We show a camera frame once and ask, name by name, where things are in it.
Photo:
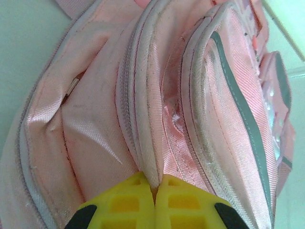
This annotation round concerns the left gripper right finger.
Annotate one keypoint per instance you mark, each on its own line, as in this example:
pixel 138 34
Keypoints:
pixel 186 210

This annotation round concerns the pink student backpack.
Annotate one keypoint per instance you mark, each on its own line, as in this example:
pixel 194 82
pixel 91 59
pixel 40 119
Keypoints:
pixel 152 95

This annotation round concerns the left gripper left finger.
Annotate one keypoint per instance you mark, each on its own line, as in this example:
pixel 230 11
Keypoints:
pixel 124 210

